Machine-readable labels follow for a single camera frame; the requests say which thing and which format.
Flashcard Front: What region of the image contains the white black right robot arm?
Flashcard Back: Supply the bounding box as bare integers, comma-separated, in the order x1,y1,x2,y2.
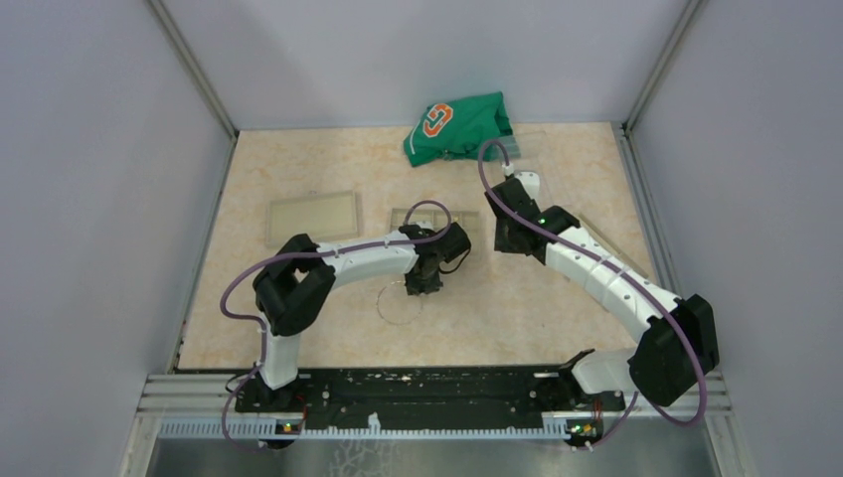
485,173,720,409

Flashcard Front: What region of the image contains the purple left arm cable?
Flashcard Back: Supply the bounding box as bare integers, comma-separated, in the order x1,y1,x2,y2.
219,200,454,455

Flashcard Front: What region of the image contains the beige compartment jewelry tray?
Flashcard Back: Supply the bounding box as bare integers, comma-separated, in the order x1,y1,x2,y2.
387,205,485,261

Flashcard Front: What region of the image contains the green cloth orange logo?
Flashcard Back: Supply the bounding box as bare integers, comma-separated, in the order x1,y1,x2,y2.
403,91,513,167

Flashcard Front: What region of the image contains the aluminium frame rail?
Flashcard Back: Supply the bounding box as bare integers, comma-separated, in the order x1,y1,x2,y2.
119,365,758,476

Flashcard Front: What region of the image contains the clear acrylic box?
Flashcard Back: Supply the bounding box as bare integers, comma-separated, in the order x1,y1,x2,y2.
484,131,573,213

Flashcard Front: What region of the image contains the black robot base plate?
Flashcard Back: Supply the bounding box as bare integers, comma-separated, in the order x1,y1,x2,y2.
234,365,626,431

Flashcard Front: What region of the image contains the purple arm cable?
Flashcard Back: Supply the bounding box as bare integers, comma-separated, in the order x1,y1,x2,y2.
476,138,710,452
219,200,454,455

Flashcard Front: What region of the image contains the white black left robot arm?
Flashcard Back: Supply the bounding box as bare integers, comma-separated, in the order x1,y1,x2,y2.
253,224,471,411

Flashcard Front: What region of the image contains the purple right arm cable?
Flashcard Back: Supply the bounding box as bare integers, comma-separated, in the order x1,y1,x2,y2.
476,138,710,452

